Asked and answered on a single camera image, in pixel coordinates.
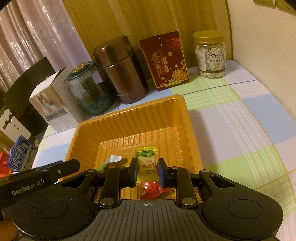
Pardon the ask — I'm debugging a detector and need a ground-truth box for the cashew nut jar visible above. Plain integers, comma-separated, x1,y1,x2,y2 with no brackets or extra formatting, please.
193,30,227,79

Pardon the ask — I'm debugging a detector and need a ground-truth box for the dark glass jar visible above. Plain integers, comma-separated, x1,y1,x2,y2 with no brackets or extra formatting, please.
67,61,114,115

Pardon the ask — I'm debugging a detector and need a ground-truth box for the silver green snack pouch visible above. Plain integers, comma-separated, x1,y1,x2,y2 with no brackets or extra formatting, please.
97,155,122,171

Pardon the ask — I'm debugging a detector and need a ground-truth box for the pink curtain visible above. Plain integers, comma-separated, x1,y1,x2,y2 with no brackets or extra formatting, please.
1,1,91,92

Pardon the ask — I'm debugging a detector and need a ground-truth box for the white wooden chair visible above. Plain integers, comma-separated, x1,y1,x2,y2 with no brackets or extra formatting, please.
1,109,31,143

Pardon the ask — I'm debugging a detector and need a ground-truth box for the checked pastel tablecloth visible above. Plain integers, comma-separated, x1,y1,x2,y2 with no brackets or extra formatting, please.
32,59,296,241

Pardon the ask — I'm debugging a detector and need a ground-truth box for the yellow green candy packet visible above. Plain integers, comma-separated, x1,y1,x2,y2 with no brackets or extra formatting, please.
132,147,159,183

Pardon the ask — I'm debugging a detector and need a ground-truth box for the brown metal canister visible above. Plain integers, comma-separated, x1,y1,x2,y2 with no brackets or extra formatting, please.
93,35,149,104

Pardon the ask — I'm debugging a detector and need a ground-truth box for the blue milk carton box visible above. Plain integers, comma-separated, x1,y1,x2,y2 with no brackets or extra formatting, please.
6,135,37,172

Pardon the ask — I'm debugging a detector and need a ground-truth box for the wall socket plate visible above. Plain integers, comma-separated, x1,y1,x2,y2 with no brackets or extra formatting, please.
275,0,295,14

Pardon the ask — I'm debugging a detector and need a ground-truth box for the orange red gift box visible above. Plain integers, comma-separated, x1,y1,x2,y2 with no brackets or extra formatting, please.
0,152,12,177

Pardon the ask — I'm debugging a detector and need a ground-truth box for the red candy packet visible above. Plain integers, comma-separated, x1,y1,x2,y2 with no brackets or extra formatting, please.
140,181,169,200

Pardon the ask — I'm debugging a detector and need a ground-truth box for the white product box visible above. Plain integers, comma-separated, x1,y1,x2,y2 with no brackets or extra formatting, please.
29,67,84,132

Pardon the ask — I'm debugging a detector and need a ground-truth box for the orange plastic tray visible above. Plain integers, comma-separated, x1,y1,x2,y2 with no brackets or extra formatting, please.
59,94,204,201

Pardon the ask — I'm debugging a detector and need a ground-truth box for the red gift tin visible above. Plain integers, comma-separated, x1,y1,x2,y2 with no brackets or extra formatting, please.
139,31,189,91

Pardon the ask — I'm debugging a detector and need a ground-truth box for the person's hand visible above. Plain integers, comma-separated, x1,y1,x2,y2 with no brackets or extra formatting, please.
0,220,18,241

